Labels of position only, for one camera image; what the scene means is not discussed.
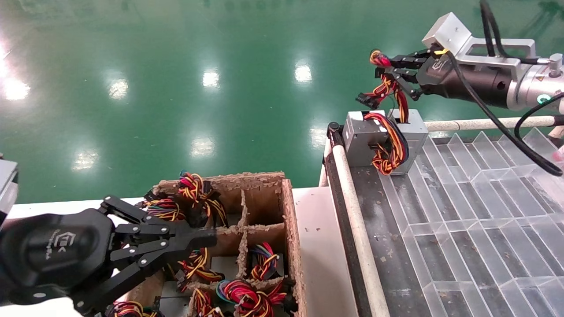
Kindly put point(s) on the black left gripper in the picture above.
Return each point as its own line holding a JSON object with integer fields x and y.
{"x": 53, "y": 255}

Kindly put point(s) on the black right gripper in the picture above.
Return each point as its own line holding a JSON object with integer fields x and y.
{"x": 476, "y": 86}

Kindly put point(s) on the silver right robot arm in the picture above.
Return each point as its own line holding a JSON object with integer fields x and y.
{"x": 533, "y": 86}

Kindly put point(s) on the brown cardboard divider box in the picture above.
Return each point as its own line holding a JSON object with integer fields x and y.
{"x": 291, "y": 229}

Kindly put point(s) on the black conveyor belt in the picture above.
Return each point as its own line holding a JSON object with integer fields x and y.
{"x": 374, "y": 211}

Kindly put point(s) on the clear acrylic divider tray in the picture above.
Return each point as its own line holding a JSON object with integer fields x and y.
{"x": 484, "y": 220}

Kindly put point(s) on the small pink object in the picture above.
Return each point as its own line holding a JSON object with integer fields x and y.
{"x": 558, "y": 155}

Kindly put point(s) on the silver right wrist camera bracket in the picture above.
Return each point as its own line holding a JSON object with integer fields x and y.
{"x": 449, "y": 33}

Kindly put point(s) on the thin white padded rail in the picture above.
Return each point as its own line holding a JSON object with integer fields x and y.
{"x": 484, "y": 123}

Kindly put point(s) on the long white padded rail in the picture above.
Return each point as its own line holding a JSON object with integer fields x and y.
{"x": 352, "y": 207}

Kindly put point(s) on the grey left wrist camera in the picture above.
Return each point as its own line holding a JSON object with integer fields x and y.
{"x": 6, "y": 185}

